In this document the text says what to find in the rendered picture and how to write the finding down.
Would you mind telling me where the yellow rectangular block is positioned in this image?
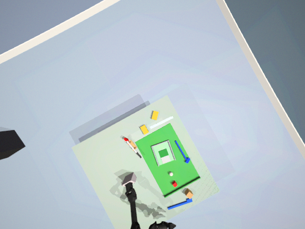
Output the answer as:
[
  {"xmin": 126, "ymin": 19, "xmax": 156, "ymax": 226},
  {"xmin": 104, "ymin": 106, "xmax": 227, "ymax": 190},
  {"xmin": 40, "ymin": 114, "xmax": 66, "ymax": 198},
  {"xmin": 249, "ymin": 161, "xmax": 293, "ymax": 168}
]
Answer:
[
  {"xmin": 152, "ymin": 111, "xmax": 159, "ymax": 120},
  {"xmin": 140, "ymin": 125, "xmax": 149, "ymax": 135}
]

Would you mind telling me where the green putting mat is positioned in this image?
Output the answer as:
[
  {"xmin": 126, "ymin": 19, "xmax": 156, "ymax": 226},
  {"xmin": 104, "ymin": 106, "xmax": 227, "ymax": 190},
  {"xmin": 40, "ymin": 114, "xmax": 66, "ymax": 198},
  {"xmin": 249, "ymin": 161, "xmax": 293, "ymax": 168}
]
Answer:
[{"xmin": 135, "ymin": 123, "xmax": 199, "ymax": 196}]

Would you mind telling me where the tan cube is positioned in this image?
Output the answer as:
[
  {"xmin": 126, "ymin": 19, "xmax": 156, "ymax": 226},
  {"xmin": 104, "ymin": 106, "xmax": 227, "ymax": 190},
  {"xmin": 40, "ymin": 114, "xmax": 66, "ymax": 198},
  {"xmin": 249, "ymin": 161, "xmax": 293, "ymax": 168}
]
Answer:
[{"xmin": 185, "ymin": 189, "xmax": 193, "ymax": 199}]

